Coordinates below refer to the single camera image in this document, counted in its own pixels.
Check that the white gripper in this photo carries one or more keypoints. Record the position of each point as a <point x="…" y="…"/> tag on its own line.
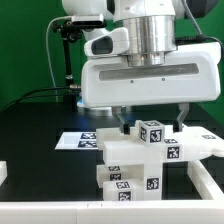
<point x="189" y="74"/>

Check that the white marker cube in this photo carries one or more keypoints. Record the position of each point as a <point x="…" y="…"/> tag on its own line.
<point x="150" y="132"/>

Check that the white chair back frame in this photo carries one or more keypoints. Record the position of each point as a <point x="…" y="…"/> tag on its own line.
<point x="192" y="143"/>

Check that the white chair seat block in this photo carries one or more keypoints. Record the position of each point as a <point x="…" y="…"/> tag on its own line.
<point x="133" y="164"/>

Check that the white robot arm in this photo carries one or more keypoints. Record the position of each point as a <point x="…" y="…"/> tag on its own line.
<point x="134" y="57"/>

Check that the white small block left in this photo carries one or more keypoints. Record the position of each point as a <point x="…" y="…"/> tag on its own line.
<point x="3" y="171"/>

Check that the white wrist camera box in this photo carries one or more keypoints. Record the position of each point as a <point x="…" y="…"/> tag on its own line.
<point x="115" y="42"/>

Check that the white marker base plate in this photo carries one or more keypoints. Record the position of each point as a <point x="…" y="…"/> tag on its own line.
<point x="77" y="141"/>

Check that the black camera on stand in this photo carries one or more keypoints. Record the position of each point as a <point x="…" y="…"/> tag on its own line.
<point x="71" y="29"/>

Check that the white border wall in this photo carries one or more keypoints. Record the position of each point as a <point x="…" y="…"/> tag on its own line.
<point x="208" y="210"/>

